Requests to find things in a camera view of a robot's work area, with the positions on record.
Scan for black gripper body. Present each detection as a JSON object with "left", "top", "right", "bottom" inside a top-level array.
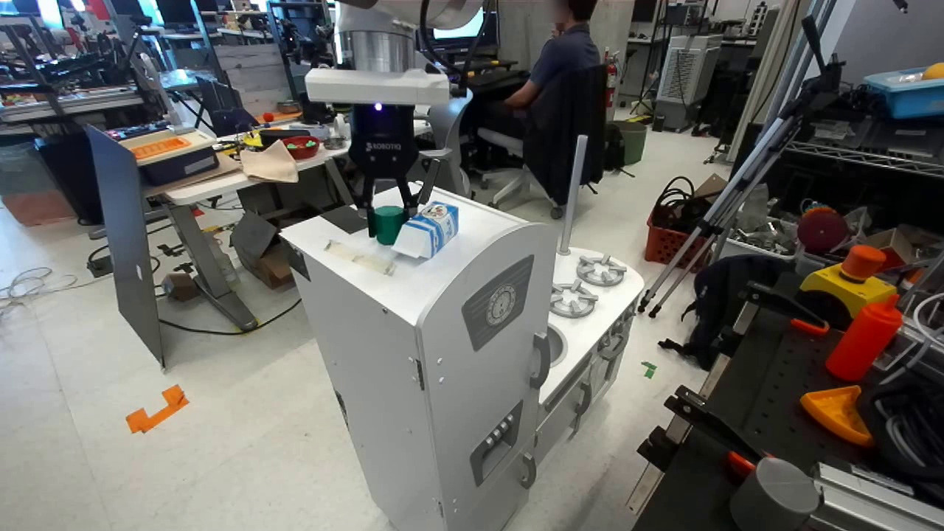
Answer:
[{"left": 347, "top": 103, "right": 418, "bottom": 179}]

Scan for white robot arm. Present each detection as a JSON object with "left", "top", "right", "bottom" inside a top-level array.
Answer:
[{"left": 304, "top": 0, "right": 484, "bottom": 233}]

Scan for white toy kitchen cabinet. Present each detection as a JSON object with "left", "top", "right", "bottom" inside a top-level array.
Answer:
[{"left": 281, "top": 187, "right": 554, "bottom": 531}]

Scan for white blue milk carton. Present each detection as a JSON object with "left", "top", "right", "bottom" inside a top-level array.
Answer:
[{"left": 393, "top": 199, "right": 459, "bottom": 258}]

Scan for grey office chair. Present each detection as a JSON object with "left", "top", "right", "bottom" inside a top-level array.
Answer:
[{"left": 418, "top": 90, "right": 473, "bottom": 195}]

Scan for computer monitor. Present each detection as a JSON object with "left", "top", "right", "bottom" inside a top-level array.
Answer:
[{"left": 433, "top": 9, "right": 487, "bottom": 40}]

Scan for cluttered work desk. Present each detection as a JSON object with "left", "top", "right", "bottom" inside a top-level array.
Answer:
[{"left": 144, "top": 117, "right": 355, "bottom": 333}]

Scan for grey metal faucet pole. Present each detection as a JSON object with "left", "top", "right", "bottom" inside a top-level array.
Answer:
[{"left": 561, "top": 131, "right": 591, "bottom": 257}]

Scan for orange box on desk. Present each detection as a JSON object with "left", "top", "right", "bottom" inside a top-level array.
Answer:
[{"left": 120, "top": 128, "right": 219, "bottom": 186}]

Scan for white toy stove unit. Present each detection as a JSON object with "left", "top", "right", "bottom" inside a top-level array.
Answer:
[{"left": 532, "top": 248, "right": 642, "bottom": 463}]

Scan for seated person in dark shirt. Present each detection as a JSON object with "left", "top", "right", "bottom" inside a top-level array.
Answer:
[{"left": 502, "top": 0, "right": 611, "bottom": 205}]

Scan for dark grey standing panel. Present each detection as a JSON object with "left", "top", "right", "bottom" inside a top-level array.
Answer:
[{"left": 85, "top": 125, "right": 164, "bottom": 363}]

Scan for red basket bag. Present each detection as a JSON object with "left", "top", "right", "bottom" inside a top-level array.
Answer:
[{"left": 642, "top": 174, "right": 703, "bottom": 263}]

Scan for grey tripod legs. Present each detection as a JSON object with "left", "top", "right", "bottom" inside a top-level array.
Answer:
[{"left": 638, "top": 16, "right": 841, "bottom": 319}]

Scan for black backpack on floor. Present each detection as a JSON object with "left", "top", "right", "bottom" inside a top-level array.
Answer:
[{"left": 661, "top": 252, "right": 784, "bottom": 367}]

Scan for dark red ball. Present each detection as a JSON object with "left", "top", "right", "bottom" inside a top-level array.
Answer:
[{"left": 796, "top": 205, "right": 849, "bottom": 252}]

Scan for yellow emergency stop button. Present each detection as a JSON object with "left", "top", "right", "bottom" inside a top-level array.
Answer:
[{"left": 799, "top": 245, "right": 896, "bottom": 319}]

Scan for grey cylinder cup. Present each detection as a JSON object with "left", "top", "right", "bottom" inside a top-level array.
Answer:
[{"left": 728, "top": 457, "right": 819, "bottom": 531}]

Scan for orange triangular piece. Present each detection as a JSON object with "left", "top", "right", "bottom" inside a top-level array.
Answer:
[{"left": 799, "top": 384, "right": 872, "bottom": 447}]

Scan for orange plastic cylinder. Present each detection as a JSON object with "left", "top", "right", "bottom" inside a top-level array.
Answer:
[{"left": 827, "top": 302, "right": 903, "bottom": 381}]

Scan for blue plastic bin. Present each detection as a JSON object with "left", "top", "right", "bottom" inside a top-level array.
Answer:
[{"left": 862, "top": 68, "right": 944, "bottom": 121}]

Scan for orange floor bracket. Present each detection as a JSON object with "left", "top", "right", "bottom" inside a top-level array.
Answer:
[{"left": 127, "top": 384, "right": 188, "bottom": 434}]

